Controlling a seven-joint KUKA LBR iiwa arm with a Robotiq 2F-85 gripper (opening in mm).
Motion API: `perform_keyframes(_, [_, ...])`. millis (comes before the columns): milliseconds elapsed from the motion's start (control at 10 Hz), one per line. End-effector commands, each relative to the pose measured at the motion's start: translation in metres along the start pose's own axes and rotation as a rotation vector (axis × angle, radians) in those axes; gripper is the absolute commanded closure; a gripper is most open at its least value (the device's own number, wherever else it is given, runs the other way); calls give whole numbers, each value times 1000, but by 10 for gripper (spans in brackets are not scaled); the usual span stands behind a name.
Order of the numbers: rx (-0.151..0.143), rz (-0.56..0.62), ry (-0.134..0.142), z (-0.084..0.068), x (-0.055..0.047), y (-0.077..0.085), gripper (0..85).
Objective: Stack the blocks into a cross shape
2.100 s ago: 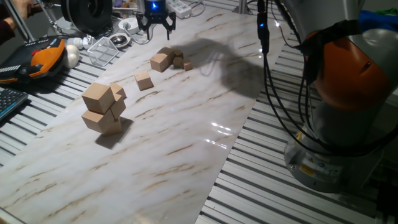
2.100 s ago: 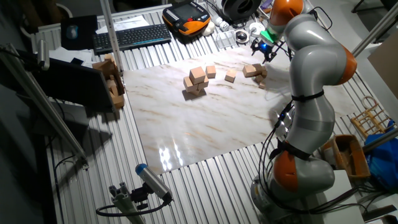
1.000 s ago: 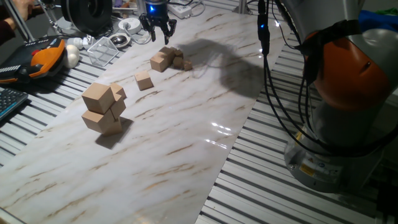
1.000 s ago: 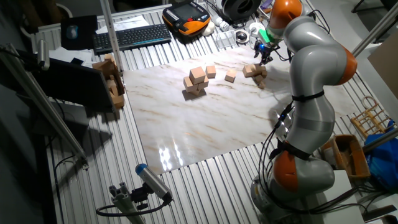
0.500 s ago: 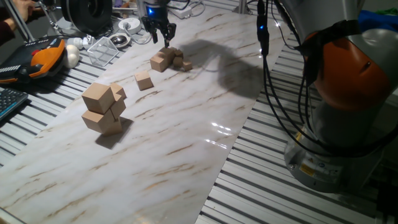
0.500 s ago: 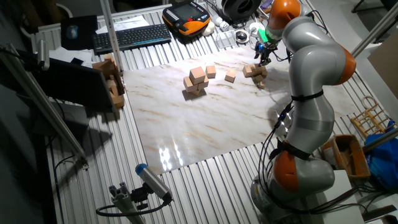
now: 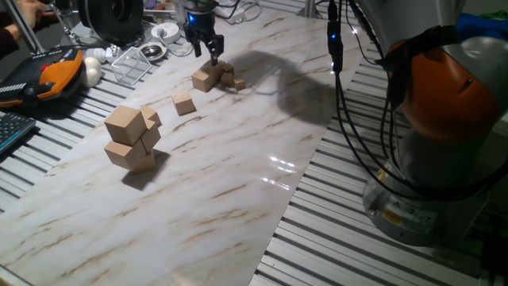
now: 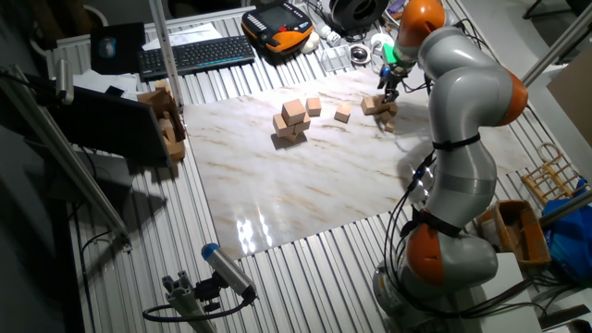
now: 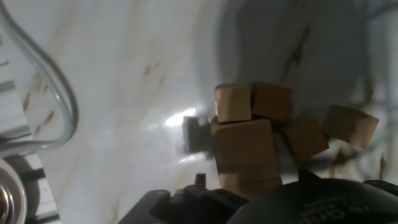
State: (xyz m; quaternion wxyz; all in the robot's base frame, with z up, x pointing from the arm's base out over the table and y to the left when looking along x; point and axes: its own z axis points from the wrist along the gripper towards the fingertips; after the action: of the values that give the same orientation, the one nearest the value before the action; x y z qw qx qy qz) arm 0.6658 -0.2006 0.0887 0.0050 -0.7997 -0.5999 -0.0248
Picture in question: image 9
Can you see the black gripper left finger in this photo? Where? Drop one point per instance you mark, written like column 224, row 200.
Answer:
column 192, row 205

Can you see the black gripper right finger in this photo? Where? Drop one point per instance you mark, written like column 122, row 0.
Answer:
column 308, row 177

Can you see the large wooden cube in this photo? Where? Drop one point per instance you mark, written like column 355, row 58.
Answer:
column 244, row 146
column 252, row 185

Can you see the small wooden cube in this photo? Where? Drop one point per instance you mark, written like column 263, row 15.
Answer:
column 272, row 101
column 233, row 104
column 351, row 126
column 306, row 138

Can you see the marble pattern mat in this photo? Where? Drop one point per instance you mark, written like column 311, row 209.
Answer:
column 140, row 93

